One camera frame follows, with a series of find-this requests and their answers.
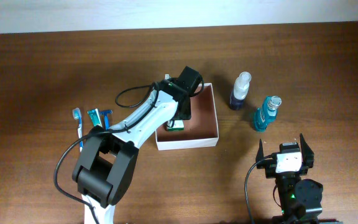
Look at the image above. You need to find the teal mouthwash bottle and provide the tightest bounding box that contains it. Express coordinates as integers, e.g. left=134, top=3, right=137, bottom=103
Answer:
left=254, top=96, right=282, bottom=132

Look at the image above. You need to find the white cardboard box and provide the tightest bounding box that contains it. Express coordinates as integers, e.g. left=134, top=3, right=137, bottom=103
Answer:
left=155, top=83, right=219, bottom=151

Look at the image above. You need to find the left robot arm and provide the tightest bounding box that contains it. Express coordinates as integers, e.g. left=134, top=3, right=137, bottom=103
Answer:
left=72, top=78, right=203, bottom=223

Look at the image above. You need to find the green white soap packet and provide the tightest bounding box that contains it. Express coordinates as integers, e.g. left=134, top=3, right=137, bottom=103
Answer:
left=166, top=120, right=185, bottom=131

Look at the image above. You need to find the purple foam soap bottle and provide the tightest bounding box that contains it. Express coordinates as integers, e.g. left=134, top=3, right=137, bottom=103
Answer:
left=229, top=72, right=252, bottom=110

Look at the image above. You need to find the green white toothpaste tube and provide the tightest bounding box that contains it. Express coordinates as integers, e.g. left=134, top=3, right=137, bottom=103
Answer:
left=87, top=108, right=103, bottom=127

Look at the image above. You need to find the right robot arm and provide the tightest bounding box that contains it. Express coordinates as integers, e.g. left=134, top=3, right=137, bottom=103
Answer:
left=255, top=134, right=339, bottom=224

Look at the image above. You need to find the blue disposable razor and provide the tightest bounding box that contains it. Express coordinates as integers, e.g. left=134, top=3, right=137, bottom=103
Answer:
left=99, top=110, right=112, bottom=129

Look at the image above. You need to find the blue white toothbrush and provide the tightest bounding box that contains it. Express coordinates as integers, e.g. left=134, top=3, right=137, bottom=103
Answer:
left=72, top=108, right=82, bottom=139

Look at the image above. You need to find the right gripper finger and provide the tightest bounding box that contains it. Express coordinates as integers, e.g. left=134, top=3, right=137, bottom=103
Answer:
left=256, top=139, right=264, bottom=162
left=300, top=133, right=314, bottom=168

